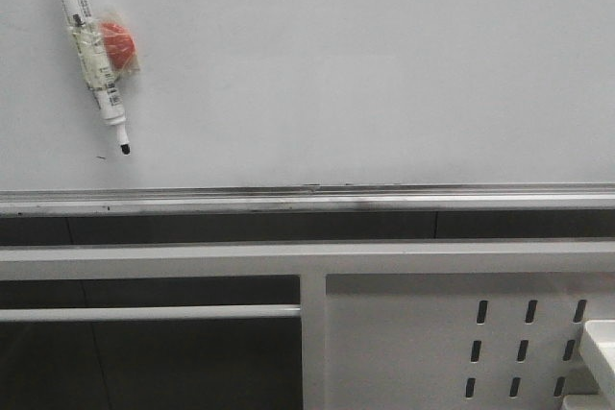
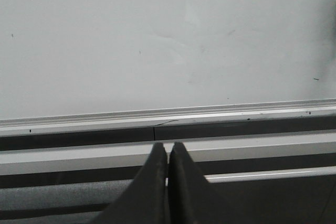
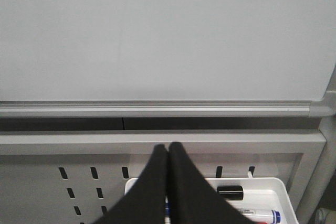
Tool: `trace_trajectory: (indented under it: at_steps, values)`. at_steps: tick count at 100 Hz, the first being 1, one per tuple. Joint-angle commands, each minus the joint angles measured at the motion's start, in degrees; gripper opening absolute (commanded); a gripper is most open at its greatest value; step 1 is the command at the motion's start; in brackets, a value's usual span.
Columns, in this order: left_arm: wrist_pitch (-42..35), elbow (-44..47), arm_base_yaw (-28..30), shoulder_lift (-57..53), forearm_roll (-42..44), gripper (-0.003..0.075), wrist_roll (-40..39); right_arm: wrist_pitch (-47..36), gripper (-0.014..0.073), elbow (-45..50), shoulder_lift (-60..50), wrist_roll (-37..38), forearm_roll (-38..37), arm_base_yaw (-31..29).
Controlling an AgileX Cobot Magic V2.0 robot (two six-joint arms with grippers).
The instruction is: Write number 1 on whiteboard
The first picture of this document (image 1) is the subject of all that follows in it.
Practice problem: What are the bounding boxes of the white dry-erase marker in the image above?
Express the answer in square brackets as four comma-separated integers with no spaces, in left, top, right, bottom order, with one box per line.
[61,0,131,156]

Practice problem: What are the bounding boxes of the white metal whiteboard stand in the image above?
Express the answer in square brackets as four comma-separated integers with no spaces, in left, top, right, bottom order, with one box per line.
[1,240,614,409]

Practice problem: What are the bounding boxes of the white plastic bin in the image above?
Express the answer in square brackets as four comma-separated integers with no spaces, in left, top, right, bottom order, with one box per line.
[561,320,614,409]

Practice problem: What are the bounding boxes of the red round magnet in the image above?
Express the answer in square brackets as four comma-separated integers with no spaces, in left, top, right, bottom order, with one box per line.
[100,21,136,70]

